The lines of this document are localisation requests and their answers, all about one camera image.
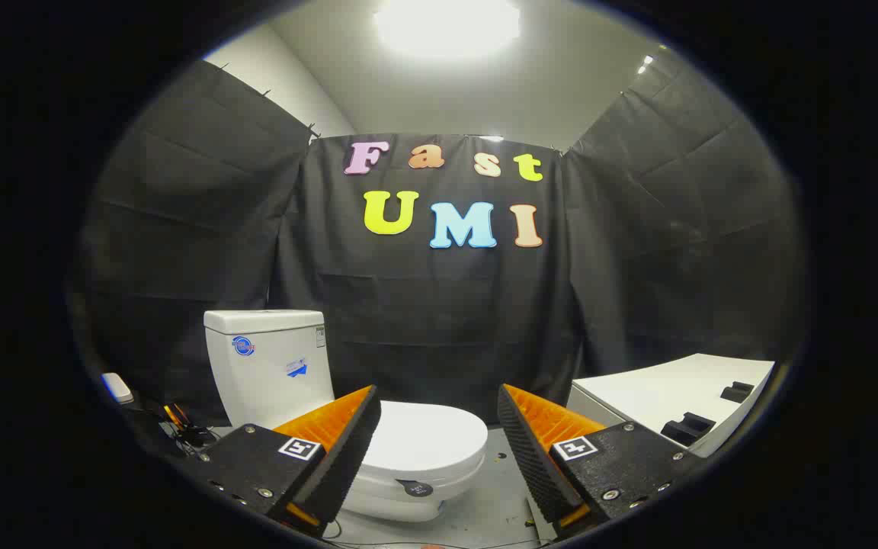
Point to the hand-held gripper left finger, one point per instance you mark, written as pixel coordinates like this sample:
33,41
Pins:
347,465

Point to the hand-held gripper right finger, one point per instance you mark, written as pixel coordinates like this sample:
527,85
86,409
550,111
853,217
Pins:
534,465

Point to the white toilet lid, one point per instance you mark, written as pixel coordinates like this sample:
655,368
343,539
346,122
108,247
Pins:
427,438

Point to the white toilet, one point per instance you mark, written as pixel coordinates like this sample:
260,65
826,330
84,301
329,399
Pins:
271,366

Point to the white drawer cabinet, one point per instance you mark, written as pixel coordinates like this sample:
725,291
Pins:
660,389

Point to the black backdrop cloth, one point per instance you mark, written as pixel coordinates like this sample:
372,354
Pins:
424,320

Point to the small white device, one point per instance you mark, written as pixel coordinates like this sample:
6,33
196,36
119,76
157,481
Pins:
116,387

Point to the small ceiling spotlight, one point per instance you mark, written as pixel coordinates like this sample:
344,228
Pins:
645,65

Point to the ceiling light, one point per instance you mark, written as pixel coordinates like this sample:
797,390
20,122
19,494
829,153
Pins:
447,27

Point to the black bracket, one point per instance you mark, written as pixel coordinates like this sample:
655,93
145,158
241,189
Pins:
687,428
738,392

